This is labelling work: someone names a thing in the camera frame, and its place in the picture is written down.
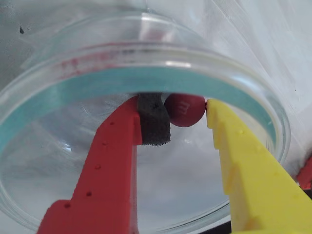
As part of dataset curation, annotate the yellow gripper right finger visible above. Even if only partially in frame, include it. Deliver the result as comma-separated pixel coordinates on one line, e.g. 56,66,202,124
206,98,312,234

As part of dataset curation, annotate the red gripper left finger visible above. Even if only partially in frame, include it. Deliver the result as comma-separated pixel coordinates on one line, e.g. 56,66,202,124
36,92,171,234

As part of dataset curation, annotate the red candy pill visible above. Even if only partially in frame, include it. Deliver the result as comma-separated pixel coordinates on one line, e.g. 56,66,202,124
164,93,207,128

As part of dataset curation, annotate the clear glass bowl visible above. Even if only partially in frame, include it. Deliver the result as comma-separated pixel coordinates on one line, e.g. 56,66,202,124
0,11,292,234

